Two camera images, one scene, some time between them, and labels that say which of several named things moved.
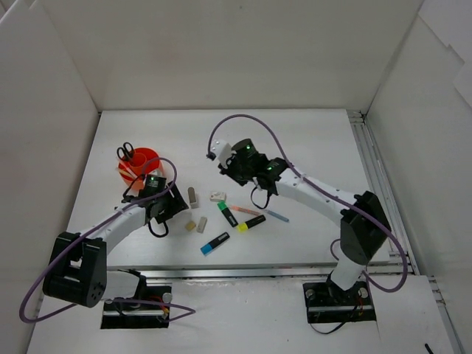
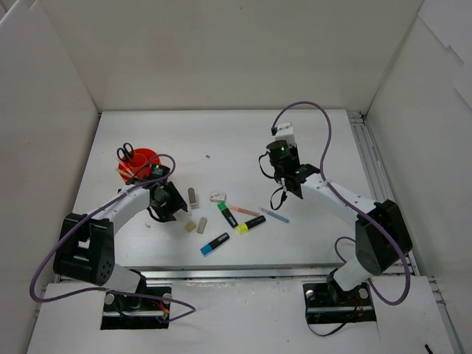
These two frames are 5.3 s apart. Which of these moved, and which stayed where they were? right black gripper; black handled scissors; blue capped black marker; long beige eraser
Moved: right black gripper
Stayed: blue capped black marker; black handled scissors; long beige eraser
